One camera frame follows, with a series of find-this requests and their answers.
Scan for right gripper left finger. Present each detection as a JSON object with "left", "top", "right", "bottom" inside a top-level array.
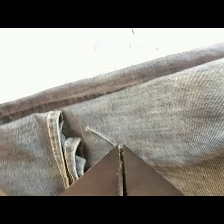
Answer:
[{"left": 61, "top": 145, "right": 121, "bottom": 197}]

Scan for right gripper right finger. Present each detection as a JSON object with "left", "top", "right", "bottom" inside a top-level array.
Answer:
[{"left": 121, "top": 144, "right": 185, "bottom": 197}]

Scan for dark jeans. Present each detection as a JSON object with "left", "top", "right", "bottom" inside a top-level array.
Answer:
[{"left": 0, "top": 42, "right": 224, "bottom": 197}]

